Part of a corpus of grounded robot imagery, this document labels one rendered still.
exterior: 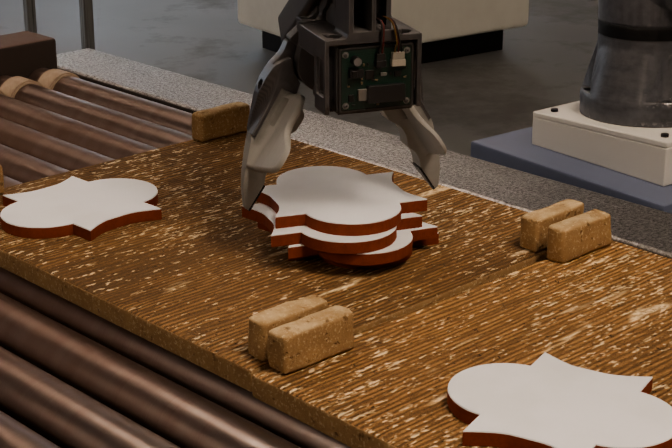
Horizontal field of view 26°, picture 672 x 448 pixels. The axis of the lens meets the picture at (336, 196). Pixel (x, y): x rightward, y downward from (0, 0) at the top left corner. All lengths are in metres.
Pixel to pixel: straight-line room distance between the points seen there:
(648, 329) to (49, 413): 0.39
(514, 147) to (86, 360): 0.72
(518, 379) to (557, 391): 0.03
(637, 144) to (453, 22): 4.06
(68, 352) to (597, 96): 0.73
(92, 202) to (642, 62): 0.61
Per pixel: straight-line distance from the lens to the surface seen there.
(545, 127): 1.56
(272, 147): 1.03
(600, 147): 1.51
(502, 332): 0.96
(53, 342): 1.00
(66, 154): 1.40
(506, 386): 0.86
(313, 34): 1.00
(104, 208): 1.16
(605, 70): 1.53
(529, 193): 1.28
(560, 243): 1.07
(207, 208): 1.18
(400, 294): 1.01
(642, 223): 1.23
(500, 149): 1.56
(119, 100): 1.58
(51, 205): 1.17
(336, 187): 1.10
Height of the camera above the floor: 1.33
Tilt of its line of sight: 19 degrees down
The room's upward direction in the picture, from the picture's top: straight up
